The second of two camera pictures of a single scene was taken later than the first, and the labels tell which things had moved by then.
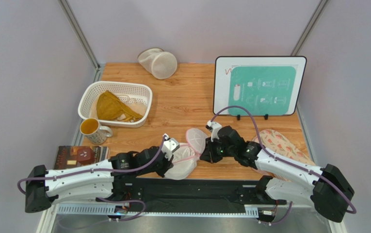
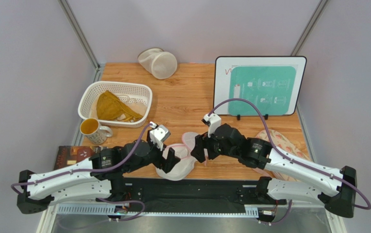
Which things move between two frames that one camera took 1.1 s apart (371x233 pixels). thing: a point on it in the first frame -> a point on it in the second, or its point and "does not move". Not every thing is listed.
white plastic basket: (116, 104) does not move
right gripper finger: (210, 154) -> (198, 152)
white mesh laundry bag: (186, 157) does not move
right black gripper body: (208, 152) does not move
